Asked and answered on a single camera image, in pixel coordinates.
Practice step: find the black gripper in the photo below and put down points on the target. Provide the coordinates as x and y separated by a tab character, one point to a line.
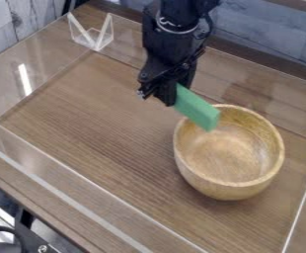
173	53

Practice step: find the clear acrylic corner bracket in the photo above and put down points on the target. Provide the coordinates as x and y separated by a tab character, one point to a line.
94	39

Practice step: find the green rectangular stick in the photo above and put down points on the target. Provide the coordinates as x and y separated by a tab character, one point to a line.
194	108

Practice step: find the round wooden bowl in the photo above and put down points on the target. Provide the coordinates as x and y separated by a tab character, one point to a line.
230	162

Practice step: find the clear acrylic tray wall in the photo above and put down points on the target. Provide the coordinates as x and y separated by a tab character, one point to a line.
99	221

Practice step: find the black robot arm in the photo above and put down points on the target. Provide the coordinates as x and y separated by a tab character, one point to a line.
177	27

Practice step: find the black table frame bracket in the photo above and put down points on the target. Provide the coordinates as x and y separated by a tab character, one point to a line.
35	244

